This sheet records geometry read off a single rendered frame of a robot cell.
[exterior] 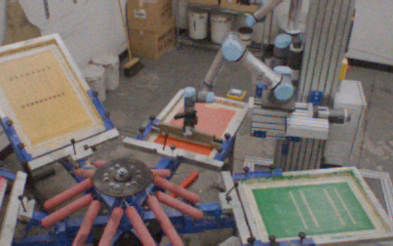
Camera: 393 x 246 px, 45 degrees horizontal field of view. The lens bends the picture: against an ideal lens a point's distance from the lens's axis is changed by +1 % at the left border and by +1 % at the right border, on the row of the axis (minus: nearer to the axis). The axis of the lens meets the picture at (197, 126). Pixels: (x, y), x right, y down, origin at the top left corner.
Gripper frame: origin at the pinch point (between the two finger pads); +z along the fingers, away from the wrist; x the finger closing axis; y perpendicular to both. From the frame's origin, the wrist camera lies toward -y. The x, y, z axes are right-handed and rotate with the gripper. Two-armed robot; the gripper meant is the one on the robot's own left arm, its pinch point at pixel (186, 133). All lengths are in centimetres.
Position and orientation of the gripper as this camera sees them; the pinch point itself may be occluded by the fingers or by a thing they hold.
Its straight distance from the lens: 321.3
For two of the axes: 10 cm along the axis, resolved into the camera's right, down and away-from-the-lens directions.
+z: -0.2, 8.3, 5.6
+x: 3.6, -5.2, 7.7
